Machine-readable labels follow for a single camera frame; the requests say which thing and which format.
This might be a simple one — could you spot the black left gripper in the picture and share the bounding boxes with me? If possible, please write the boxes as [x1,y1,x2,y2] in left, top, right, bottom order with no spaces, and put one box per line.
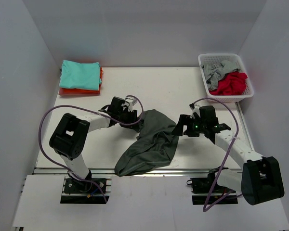
[117,108,140,129]

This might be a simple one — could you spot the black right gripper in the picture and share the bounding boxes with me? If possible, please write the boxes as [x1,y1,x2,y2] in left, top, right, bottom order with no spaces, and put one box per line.
[172,114,207,137]

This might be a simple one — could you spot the dark grey t-shirt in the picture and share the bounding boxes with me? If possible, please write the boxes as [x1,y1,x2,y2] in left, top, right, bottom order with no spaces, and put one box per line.
[114,109,179,177]

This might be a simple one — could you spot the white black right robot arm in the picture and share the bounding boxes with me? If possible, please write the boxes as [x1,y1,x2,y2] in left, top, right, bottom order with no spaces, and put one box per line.
[172,106,285,205]

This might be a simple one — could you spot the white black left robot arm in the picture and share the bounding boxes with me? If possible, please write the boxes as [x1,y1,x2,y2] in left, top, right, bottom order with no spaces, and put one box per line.
[49,95,144,192]

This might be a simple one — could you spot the light grey t-shirt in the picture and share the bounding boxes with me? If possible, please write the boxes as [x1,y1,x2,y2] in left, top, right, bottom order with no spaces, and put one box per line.
[201,60,240,91]

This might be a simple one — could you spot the white plastic laundry basket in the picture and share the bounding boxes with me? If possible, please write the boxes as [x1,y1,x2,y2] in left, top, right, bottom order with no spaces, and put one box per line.
[198,53,254,103]

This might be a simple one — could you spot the red t-shirt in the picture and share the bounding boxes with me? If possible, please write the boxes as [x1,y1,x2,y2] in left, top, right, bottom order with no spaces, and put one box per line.
[209,72,248,96]

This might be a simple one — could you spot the teal folded t-shirt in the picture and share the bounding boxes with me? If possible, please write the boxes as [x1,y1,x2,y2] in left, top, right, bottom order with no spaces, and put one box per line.
[59,60,102,90]

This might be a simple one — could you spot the orange folded t-shirt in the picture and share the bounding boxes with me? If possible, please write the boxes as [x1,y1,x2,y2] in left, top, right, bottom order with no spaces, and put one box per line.
[58,63,102,96]

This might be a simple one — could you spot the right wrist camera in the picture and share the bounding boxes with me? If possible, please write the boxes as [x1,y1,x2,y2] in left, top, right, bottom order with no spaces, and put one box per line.
[189,103,200,119]

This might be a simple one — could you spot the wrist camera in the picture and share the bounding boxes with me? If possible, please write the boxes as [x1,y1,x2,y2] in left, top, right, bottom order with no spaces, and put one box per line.
[189,103,200,119]
[122,96,138,111]

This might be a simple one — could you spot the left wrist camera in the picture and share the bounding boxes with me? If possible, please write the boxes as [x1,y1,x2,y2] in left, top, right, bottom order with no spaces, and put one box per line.
[122,96,138,111]

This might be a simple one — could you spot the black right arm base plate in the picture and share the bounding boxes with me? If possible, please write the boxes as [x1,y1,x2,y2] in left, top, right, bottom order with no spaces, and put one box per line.
[186,177,238,205]

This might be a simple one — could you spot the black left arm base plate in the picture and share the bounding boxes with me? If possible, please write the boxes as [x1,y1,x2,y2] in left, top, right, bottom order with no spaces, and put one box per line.
[60,177,111,205]

